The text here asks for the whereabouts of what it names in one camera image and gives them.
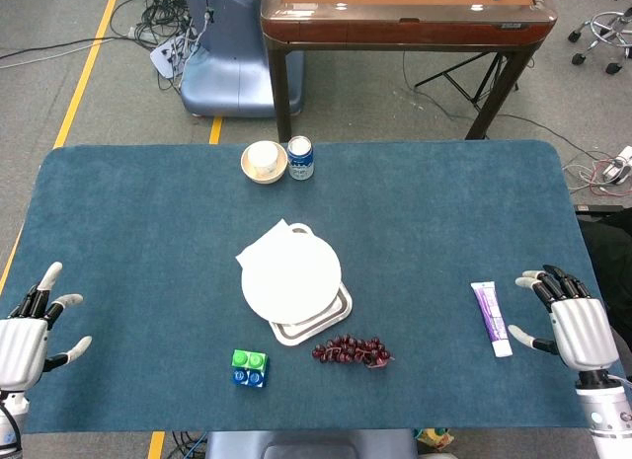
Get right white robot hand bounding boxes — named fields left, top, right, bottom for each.
left=507, top=265, right=621, bottom=387

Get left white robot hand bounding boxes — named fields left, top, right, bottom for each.
left=0, top=261, right=94, bottom=392

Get white round plate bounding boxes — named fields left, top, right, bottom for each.
left=240, top=229, right=343, bottom=326

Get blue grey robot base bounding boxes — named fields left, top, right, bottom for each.
left=180, top=0, right=305, bottom=118

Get purple white toothpaste tube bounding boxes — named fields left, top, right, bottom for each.
left=470, top=280, right=514, bottom=358

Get black chair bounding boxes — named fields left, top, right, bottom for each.
left=575, top=204, right=632, bottom=332

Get yellow green snack bag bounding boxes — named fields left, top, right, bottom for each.
left=414, top=426, right=455, bottom=451

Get blue felt table cloth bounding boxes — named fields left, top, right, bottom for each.
left=0, top=139, right=627, bottom=434

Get green toy brick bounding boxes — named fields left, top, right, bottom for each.
left=230, top=348, right=269, bottom=374

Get blue toy brick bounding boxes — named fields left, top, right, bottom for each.
left=231, top=365, right=269, bottom=389

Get dark red grape bunch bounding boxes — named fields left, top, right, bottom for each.
left=311, top=334, right=396, bottom=371

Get square metal tray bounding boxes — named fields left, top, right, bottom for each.
left=269, top=222, right=355, bottom=347

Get black tripod stand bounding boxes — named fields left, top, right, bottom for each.
left=413, top=51, right=519, bottom=119

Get beige bowl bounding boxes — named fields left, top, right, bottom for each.
left=240, top=140, right=289, bottom=185

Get grey blue robot torso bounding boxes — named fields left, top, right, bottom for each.
left=204, top=428, right=419, bottom=459

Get chrome office chair base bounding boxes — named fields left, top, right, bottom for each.
left=567, top=9, right=632, bottom=76

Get white paper cup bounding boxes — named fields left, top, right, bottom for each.
left=246, top=141, right=281, bottom=177

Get white power strip with plugs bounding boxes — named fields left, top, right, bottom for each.
left=150, top=37, right=193, bottom=79

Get blue white drink can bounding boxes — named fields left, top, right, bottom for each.
left=286, top=135, right=315, bottom=181

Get brown mahjong table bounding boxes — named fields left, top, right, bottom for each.
left=260, top=0, right=559, bottom=143

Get white power strip red cables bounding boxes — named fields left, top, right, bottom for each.
left=562, top=145, right=632, bottom=196

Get black floor cable bundle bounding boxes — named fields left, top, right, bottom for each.
left=108, top=0, right=198, bottom=50

